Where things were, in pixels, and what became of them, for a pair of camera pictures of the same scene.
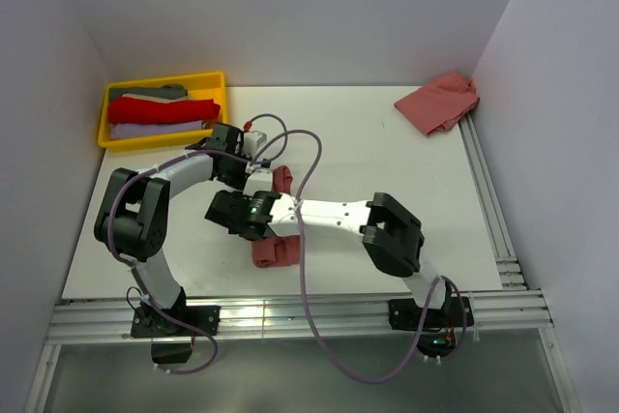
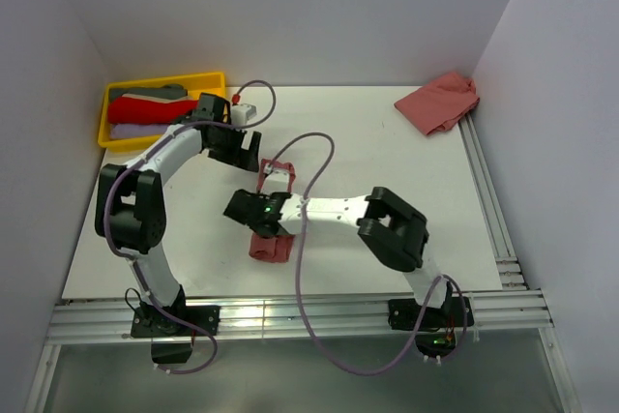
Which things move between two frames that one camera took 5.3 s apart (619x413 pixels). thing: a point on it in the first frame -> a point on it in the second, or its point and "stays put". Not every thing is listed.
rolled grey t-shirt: (168, 91) stays put
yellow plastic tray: (210, 85) stays put
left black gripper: (235, 184) -> (241, 158)
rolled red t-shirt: (132, 110) stays put
